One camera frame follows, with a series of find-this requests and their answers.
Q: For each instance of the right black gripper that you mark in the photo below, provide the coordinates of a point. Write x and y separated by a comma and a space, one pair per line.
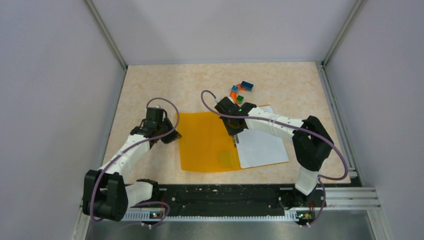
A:
231, 131

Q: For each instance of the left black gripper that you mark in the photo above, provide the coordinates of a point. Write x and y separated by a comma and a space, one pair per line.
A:
172, 136

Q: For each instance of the white paper sheets stack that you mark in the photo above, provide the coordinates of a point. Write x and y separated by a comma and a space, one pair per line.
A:
257, 148

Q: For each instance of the orange plastic clip folder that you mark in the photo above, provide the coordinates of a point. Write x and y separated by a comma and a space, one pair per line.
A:
205, 145

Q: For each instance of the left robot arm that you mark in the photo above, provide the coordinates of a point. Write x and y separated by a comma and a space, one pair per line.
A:
106, 191

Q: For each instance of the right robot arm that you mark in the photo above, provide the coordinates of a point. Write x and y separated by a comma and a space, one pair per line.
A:
312, 143

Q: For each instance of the green toy brick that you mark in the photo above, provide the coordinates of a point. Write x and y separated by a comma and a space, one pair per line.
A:
239, 99

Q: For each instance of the orange curved toy track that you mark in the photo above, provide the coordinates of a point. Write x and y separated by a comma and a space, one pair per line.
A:
233, 96

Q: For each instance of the light blue toy brick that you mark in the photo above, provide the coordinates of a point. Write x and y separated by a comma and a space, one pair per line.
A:
234, 89

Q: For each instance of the dark blue toy brick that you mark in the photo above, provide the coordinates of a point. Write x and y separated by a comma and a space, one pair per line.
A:
246, 86

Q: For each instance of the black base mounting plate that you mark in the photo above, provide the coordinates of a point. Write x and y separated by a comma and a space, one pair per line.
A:
230, 210

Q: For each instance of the white slotted cable duct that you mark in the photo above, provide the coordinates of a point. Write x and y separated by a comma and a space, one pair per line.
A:
147, 216

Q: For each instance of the right aluminium frame post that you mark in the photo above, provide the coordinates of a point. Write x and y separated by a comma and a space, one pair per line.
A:
346, 26

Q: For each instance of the aluminium front rail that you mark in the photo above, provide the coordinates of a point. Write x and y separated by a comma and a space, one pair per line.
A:
334, 197

